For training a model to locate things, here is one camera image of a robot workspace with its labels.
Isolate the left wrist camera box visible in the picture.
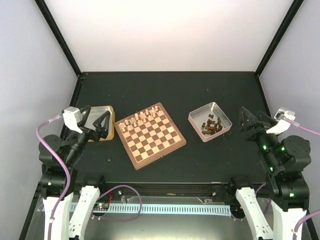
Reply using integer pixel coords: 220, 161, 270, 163
62, 106, 83, 134

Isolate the white chess pieces row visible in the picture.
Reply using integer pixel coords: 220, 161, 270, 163
117, 105, 164, 132

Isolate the pink-rimmed metal tin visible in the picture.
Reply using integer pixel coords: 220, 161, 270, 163
188, 102, 233, 142

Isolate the wooden chess board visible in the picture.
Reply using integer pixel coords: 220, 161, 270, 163
114, 102, 187, 170

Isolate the small circuit board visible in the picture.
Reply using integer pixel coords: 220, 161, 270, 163
93, 202, 110, 211

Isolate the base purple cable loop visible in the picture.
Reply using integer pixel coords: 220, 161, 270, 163
91, 184, 143, 222

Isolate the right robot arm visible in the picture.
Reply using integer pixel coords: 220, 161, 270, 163
227, 107, 311, 240

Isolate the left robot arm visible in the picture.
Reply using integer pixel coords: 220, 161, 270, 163
36, 105, 115, 240

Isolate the light blue cable duct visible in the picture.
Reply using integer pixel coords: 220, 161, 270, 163
92, 203, 232, 217

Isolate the yellow-rimmed metal tin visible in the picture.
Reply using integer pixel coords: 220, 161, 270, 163
83, 105, 115, 141

